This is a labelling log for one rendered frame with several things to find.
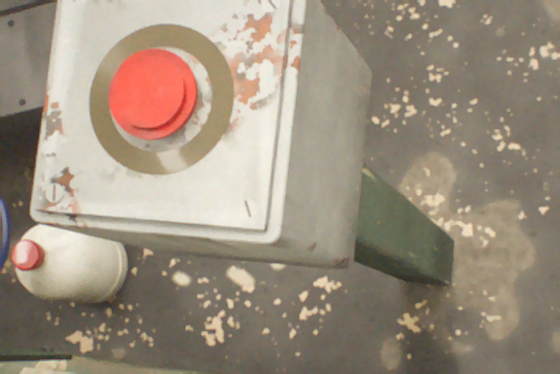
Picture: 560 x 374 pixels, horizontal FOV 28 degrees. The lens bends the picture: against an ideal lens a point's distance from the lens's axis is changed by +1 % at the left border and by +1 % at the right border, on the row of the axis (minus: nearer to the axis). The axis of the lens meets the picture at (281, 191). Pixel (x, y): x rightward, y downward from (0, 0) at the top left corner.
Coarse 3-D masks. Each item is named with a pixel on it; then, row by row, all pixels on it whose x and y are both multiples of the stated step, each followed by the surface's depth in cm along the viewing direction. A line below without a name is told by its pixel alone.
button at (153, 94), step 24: (120, 72) 49; (144, 72) 49; (168, 72) 48; (192, 72) 49; (120, 96) 49; (144, 96) 48; (168, 96) 48; (192, 96) 48; (120, 120) 49; (144, 120) 48; (168, 120) 48
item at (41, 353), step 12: (0, 204) 88; (0, 216) 88; (0, 252) 86; (0, 264) 85; (0, 348) 84; (12, 348) 86; (24, 348) 88; (48, 348) 86; (0, 360) 77; (12, 360) 78; (24, 360) 80; (36, 360) 82; (48, 360) 84
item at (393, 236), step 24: (360, 192) 80; (384, 192) 89; (360, 216) 80; (384, 216) 90; (408, 216) 102; (360, 240) 82; (384, 240) 90; (408, 240) 103; (432, 240) 119; (384, 264) 106; (408, 264) 105; (432, 264) 120
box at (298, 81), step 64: (64, 0) 52; (128, 0) 51; (192, 0) 50; (256, 0) 49; (64, 64) 51; (192, 64) 50; (256, 64) 49; (320, 64) 53; (64, 128) 51; (192, 128) 49; (256, 128) 49; (320, 128) 54; (64, 192) 50; (128, 192) 50; (192, 192) 49; (256, 192) 48; (320, 192) 55; (256, 256) 59; (320, 256) 57
